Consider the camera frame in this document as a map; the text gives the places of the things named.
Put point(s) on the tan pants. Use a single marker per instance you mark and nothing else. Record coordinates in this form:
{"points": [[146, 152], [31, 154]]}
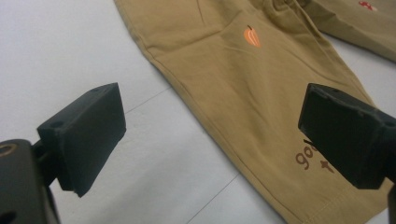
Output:
{"points": [[249, 93]]}

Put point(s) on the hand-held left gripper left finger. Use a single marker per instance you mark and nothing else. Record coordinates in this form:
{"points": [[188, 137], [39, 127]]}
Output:
{"points": [[84, 137]]}

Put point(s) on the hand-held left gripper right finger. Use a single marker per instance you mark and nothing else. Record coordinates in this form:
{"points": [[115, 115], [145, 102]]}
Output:
{"points": [[348, 137]]}

